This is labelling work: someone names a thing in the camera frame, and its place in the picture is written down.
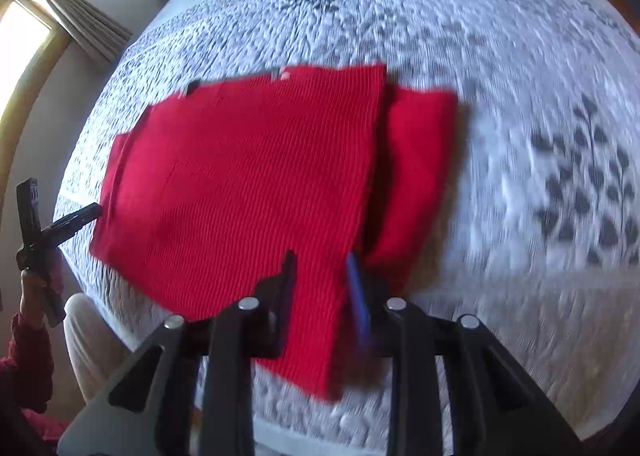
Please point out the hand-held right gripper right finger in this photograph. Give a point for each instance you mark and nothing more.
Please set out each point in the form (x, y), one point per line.
(357, 293)

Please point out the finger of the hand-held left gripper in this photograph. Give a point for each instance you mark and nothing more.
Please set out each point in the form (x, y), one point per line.
(29, 208)
(75, 222)

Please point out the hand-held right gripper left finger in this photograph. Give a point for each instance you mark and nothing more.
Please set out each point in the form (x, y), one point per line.
(280, 296)

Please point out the red knit sweater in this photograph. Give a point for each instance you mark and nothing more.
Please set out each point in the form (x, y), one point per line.
(240, 186)

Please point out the person's left hand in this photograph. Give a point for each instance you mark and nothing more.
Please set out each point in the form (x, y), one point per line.
(31, 293)

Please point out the person's leg in beige pants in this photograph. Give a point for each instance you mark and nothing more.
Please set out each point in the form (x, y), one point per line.
(95, 346)

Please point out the wooden framed window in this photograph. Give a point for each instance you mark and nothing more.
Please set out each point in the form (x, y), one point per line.
(25, 66)

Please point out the beige curtain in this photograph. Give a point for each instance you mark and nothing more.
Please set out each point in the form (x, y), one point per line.
(85, 19)

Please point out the light blue quilted bedspread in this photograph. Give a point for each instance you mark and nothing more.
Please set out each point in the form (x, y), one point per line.
(500, 61)

